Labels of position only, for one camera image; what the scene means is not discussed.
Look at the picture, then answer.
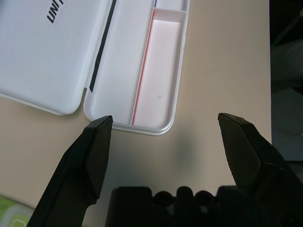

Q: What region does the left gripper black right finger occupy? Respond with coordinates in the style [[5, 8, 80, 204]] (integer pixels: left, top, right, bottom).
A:
[[217, 113, 303, 227]]

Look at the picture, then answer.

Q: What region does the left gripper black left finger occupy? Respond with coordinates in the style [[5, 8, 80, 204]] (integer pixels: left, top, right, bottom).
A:
[[27, 115, 113, 227]]

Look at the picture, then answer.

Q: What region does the white plastic pencil case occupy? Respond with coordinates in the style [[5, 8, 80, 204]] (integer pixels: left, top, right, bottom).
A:
[[0, 0, 191, 137]]

